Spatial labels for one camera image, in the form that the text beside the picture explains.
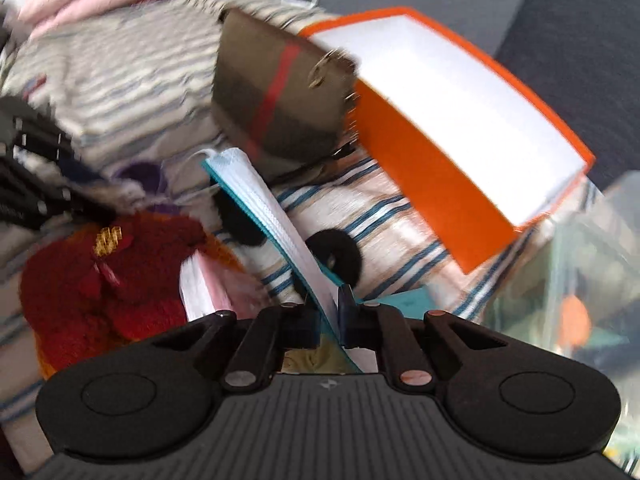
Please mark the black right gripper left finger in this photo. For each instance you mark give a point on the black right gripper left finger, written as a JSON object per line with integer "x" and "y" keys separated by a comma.
{"x": 273, "y": 332}

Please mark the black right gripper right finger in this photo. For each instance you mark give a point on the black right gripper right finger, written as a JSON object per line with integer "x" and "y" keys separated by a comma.
{"x": 382, "y": 328}

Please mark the red knitted glove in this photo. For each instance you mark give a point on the red knitted glove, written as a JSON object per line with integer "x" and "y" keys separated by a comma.
{"x": 102, "y": 288}

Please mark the black hair scrunchie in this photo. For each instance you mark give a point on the black hair scrunchie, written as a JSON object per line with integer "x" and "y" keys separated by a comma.
{"x": 339, "y": 253}

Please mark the pink white mask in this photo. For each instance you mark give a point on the pink white mask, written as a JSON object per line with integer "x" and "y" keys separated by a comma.
{"x": 206, "y": 286}

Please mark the purple fabric cloth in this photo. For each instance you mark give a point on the purple fabric cloth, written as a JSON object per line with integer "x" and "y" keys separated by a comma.
{"x": 148, "y": 189}

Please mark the clear plastic storage container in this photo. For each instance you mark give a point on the clear plastic storage container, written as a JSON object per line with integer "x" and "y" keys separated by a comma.
{"x": 579, "y": 297}

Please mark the orange cardboard box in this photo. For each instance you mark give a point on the orange cardboard box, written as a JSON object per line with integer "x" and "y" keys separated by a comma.
{"x": 478, "y": 154}

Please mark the brown plaid zipper pouch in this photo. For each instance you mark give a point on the brown plaid zipper pouch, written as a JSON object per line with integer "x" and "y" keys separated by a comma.
{"x": 286, "y": 102}

